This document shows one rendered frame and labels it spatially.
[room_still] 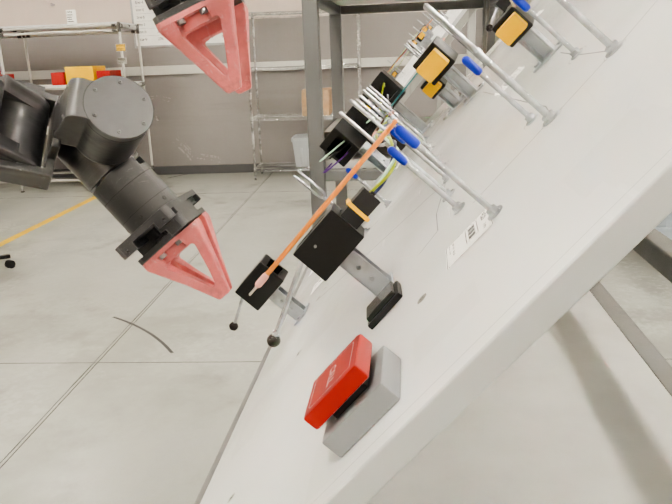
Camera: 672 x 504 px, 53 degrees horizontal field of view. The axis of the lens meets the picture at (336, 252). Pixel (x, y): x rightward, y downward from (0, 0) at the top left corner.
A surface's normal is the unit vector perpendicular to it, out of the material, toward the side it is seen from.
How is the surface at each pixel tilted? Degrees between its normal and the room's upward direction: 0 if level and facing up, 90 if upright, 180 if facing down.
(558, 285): 90
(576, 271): 90
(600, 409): 0
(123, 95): 62
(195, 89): 90
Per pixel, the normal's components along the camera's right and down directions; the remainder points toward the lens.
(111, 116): 0.49, -0.27
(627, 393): -0.04, -0.96
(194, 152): -0.07, 0.28
